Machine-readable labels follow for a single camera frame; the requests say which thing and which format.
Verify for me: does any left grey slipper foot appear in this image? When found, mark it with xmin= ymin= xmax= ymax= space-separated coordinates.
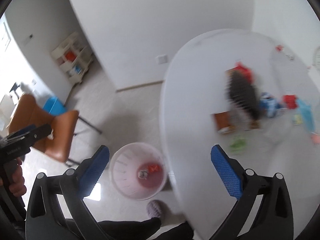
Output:
xmin=146 ymin=200 xmax=185 ymax=226

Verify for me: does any cream storage shelf cart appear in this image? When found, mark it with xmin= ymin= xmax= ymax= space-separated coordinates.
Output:
xmin=51 ymin=32 xmax=93 ymax=86

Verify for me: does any white round wall clock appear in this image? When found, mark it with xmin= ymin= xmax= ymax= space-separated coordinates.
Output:
xmin=312 ymin=47 xmax=320 ymax=72

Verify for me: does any white plastic trash basket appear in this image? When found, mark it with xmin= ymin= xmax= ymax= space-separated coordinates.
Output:
xmin=109 ymin=142 xmax=167 ymax=201

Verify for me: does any person's left hand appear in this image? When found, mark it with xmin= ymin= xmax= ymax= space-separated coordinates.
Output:
xmin=9 ymin=158 xmax=27 ymax=197

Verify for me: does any blue white package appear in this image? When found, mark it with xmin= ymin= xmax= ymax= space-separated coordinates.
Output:
xmin=259 ymin=92 xmax=281 ymax=118

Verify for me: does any red white small box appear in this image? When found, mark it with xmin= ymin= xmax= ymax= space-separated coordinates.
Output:
xmin=276 ymin=44 xmax=295 ymax=61

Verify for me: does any brown snack wrapper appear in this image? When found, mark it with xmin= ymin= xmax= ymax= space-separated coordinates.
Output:
xmin=213 ymin=112 xmax=236 ymax=134

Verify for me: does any blue plastic bin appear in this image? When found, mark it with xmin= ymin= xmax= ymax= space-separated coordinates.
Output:
xmin=42 ymin=96 xmax=67 ymax=116

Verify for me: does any yellow paper ball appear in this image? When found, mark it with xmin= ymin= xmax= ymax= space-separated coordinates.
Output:
xmin=293 ymin=114 xmax=303 ymax=125

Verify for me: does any brown leather chair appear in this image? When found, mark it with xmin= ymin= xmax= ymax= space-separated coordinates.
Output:
xmin=6 ymin=93 xmax=103 ymax=168

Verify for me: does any pink paper ball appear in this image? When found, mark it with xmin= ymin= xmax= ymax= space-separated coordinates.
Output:
xmin=311 ymin=133 xmax=320 ymax=145

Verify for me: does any red paper ball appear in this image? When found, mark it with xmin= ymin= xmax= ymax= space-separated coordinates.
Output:
xmin=283 ymin=94 xmax=298 ymax=109

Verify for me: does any red and brown wrapper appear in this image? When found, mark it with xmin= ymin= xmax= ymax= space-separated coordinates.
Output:
xmin=226 ymin=61 xmax=254 ymax=85

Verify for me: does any blue surgical face mask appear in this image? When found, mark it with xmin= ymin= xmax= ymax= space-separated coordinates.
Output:
xmin=296 ymin=98 xmax=315 ymax=133

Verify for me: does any green paper ball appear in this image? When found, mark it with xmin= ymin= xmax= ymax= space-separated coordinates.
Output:
xmin=229 ymin=135 xmax=247 ymax=153

